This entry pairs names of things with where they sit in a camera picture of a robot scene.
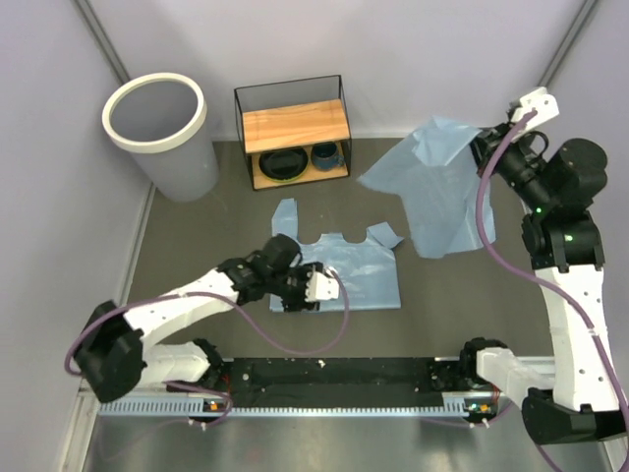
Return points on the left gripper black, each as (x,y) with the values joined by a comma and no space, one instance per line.
(298,303)

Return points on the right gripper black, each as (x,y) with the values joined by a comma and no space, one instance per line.
(484,146)

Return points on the light blue trash bag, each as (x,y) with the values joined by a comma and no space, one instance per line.
(434,173)
(368,269)

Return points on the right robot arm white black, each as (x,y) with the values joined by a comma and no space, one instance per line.
(579,404)

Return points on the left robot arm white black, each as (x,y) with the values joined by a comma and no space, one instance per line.
(123,348)

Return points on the white grey trash bin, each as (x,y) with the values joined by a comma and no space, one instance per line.
(160,119)

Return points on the black plate green rim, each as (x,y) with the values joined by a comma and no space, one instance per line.
(284,165)

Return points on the dark blue mug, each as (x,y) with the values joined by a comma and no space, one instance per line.
(327,156)

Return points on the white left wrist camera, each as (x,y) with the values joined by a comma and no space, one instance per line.
(321,286)

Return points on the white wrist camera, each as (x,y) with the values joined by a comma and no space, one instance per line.
(538,100)
(321,286)

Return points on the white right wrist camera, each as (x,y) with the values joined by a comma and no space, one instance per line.
(538,100)

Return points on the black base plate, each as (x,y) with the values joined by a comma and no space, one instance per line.
(348,382)

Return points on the slotted grey cable duct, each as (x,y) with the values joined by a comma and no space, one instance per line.
(194,405)

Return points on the black wire wooden shelf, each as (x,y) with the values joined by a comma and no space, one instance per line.
(293,114)

